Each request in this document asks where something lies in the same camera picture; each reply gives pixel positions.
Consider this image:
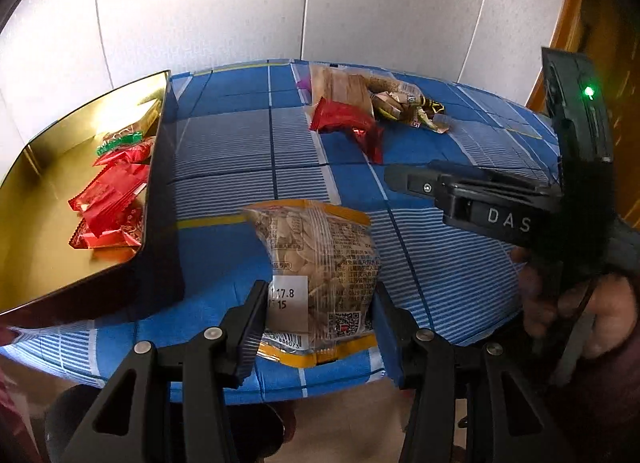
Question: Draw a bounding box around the yellow cracker packet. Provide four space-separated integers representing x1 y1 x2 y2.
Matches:
107 98 163 138

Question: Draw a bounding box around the gold tin box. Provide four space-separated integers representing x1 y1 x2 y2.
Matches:
0 70 187 331

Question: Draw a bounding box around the small red snack packet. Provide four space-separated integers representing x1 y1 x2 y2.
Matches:
309 97 376 136

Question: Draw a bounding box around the blue plaid tablecloth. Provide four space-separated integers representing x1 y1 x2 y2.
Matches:
0 59 568 406

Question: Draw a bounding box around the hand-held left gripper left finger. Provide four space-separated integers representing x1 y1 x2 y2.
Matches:
60 279 272 463

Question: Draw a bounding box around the wooden door frame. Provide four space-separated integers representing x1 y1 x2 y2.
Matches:
524 0 640 224

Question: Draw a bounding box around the person's right hand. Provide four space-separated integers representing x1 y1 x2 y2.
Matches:
510 245 638 361

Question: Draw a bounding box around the large red snack packet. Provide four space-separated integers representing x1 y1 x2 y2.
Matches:
67 163 151 224

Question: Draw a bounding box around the dark gold candy wrapper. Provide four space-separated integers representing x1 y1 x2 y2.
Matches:
412 98 453 134

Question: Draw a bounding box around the gold candy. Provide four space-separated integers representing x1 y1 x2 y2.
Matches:
372 92 418 122

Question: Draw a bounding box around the brown biscuit packet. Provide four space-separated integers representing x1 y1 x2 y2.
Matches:
309 65 376 116

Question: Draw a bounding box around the narrow red snack packet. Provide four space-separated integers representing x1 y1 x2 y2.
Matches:
350 122 386 164

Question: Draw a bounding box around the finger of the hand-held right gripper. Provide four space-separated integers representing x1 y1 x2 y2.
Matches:
384 160 453 201

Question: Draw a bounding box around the red white snack packet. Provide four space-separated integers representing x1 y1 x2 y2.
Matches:
69 210 146 250

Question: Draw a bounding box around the peanut bar packet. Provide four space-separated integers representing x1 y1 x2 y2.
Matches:
367 74 423 104

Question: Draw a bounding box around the person's right forearm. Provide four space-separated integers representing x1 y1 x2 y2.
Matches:
545 323 640 463

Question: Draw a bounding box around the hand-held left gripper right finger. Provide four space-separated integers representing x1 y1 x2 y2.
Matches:
372 282 576 463

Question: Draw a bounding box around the clear seed snack bag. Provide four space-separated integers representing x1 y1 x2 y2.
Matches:
242 199 383 370

